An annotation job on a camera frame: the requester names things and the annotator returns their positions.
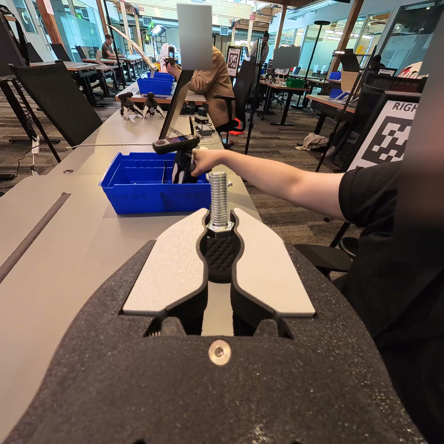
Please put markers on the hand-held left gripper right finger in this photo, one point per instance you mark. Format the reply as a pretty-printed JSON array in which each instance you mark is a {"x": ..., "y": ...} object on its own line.
[{"x": 266, "y": 274}]

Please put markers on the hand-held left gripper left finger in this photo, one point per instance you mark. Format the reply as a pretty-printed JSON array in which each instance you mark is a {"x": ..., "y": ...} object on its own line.
[{"x": 169, "y": 270}]

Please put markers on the blue plastic divided bin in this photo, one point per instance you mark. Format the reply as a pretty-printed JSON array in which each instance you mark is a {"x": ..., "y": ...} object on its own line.
[{"x": 145, "y": 198}]

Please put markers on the silver hex bolt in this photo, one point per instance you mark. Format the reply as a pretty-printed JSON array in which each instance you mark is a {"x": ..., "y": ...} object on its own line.
[{"x": 217, "y": 201}]

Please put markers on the person's right hand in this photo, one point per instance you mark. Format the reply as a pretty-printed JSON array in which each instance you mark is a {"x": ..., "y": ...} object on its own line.
[{"x": 205, "y": 160}]

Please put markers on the spare hand-held gripper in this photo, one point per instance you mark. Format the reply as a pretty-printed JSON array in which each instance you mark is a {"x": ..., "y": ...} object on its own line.
[
  {"x": 129, "y": 106},
  {"x": 152, "y": 104}
]

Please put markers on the blue storage bin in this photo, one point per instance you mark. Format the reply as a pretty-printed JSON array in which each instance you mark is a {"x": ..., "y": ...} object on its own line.
[{"x": 153, "y": 87}]

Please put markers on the black office chair red base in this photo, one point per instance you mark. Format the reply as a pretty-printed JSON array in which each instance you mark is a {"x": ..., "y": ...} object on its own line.
[{"x": 242, "y": 90}]

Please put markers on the small white marker sign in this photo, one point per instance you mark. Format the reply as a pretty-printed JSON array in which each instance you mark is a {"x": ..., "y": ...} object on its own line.
[{"x": 233, "y": 61}]

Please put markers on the black fabric chair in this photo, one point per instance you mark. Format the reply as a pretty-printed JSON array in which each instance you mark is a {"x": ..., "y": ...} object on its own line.
[{"x": 58, "y": 101}]

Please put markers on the green storage bin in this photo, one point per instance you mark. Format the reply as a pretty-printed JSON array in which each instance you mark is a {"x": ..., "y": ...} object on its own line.
[{"x": 293, "y": 84}]

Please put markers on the large white marker sign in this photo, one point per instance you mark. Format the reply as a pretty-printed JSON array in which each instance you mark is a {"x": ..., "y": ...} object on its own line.
[{"x": 387, "y": 139}]

